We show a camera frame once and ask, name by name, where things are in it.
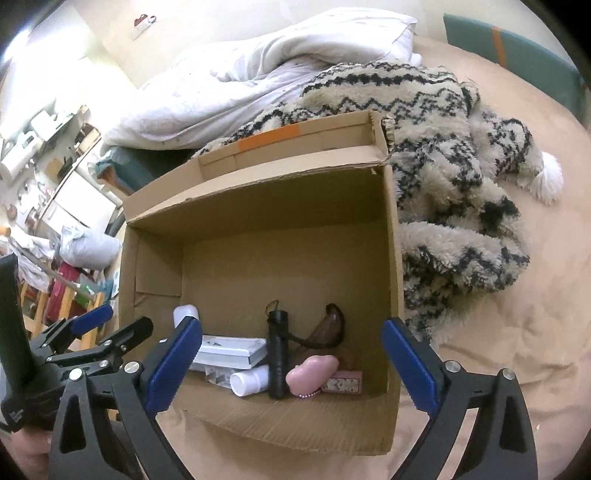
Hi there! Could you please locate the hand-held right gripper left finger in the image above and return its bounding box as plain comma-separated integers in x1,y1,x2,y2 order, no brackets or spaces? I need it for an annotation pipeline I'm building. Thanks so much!
48,315,204,480

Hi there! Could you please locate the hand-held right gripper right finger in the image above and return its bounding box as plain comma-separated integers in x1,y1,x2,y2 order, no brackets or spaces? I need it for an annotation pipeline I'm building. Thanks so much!
382,318,539,480

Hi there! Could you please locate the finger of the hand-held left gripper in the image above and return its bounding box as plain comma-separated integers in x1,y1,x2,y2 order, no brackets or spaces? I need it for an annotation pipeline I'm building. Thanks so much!
46,316,154,376
30,304,114,358

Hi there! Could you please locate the translucent brown comb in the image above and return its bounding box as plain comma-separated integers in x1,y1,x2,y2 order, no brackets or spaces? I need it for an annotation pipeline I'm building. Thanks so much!
295,303,346,350

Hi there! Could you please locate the cardboard box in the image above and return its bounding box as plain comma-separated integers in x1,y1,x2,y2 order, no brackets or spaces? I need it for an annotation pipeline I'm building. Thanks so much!
113,109,407,456

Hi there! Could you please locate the person's left hand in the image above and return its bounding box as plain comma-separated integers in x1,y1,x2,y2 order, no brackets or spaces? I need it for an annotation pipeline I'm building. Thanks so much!
10,429,52,480

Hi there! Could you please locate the wooden rack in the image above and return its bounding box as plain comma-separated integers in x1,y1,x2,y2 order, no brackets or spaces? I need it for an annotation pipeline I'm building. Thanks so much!
18,272,108,356

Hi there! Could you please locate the clear plastic case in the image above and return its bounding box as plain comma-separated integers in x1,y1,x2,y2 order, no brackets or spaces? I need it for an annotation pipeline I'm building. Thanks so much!
203,367,236,391

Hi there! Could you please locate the red bag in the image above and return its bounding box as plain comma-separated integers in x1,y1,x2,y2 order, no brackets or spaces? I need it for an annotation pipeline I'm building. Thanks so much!
48,263,80,320

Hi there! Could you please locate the white tube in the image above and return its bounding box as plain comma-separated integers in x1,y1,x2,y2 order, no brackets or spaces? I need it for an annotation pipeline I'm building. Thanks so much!
173,304,200,330

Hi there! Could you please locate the white flat box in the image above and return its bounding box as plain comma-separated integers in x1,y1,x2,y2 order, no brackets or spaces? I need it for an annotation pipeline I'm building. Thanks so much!
189,335,269,372

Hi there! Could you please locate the small floral box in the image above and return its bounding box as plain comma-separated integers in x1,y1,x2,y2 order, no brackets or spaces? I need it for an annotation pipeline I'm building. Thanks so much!
321,369,363,395

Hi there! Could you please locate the white plastic bag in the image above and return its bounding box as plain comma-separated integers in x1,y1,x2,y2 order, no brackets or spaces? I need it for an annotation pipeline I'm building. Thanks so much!
60,225,122,269

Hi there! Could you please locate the white bottle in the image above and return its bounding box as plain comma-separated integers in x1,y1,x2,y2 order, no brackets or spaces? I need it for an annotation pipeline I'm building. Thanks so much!
229,366,271,398

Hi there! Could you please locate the black flashlight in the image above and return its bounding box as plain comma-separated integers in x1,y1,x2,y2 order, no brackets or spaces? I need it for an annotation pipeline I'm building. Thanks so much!
265,300,293,400

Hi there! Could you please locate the white cabinet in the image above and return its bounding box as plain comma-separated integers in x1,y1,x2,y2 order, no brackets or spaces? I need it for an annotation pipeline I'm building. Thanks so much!
39,173,118,236

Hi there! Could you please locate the teal mattress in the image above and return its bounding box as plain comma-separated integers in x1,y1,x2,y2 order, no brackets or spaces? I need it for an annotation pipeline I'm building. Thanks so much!
88,145,195,195

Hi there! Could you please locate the patterned fleece blanket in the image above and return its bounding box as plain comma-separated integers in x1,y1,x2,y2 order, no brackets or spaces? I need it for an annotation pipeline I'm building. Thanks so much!
198,60,564,347

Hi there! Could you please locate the white duvet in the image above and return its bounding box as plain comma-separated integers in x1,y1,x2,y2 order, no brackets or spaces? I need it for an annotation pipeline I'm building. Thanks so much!
106,11,423,151

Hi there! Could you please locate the teal headboard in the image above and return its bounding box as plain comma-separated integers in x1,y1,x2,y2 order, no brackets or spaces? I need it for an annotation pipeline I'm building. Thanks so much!
442,13,587,121

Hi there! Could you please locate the wall socket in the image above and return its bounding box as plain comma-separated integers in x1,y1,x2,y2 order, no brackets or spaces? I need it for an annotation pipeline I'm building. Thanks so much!
130,14,158,40

